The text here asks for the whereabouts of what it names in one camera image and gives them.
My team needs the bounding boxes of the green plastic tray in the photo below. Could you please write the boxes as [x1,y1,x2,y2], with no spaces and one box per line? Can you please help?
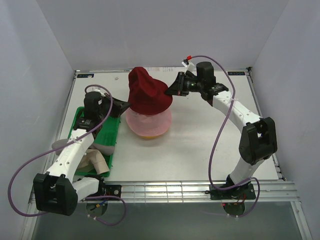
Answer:
[68,106,120,177]

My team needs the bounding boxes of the beige bucket hat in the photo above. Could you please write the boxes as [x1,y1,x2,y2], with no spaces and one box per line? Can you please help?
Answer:
[77,149,110,174]

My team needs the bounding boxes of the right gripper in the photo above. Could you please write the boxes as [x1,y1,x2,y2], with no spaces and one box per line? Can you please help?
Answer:
[164,72,203,97]

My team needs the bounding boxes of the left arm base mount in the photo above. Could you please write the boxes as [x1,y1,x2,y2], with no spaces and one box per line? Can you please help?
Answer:
[86,183,122,201]

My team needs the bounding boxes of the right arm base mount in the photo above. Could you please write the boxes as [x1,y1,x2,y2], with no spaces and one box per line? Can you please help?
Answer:
[204,182,256,200]

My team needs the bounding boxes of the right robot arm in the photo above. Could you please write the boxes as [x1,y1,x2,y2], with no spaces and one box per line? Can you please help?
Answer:
[165,59,278,199]

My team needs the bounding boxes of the grey bucket hat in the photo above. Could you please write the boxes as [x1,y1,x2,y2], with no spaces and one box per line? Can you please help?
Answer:
[51,138,115,156]

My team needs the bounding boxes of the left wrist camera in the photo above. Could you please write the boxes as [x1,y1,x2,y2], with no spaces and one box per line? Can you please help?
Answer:
[89,86,106,95]

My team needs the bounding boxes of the yellow bucket hat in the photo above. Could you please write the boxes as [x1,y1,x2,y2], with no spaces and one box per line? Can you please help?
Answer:
[138,135,162,140]

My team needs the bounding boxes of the dark red bucket hat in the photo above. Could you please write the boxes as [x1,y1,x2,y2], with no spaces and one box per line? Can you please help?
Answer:
[128,66,173,115]

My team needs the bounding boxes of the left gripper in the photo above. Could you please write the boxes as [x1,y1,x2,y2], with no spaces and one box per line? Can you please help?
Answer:
[97,93,131,121]

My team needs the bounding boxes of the aluminium table rail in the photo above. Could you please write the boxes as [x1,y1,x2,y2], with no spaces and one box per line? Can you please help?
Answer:
[28,181,301,205]

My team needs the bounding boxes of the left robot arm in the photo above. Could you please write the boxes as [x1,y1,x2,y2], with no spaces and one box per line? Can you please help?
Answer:
[33,91,130,216]

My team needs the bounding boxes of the pink bucket hat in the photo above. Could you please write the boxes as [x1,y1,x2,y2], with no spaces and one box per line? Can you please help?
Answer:
[125,108,172,136]

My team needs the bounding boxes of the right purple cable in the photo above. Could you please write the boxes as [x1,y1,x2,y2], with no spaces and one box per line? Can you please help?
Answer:
[191,54,262,219]

